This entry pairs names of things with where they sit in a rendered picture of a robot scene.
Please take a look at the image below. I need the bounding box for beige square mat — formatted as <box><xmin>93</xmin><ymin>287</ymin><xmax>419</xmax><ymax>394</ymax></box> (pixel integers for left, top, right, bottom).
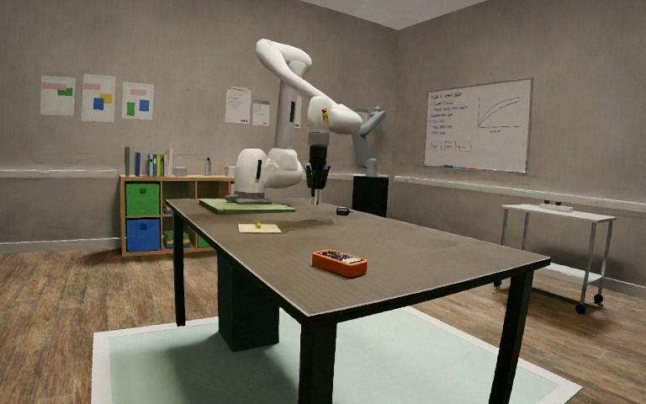
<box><xmin>238</xmin><ymin>225</ymin><xmax>282</xmax><ymax>233</ymax></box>

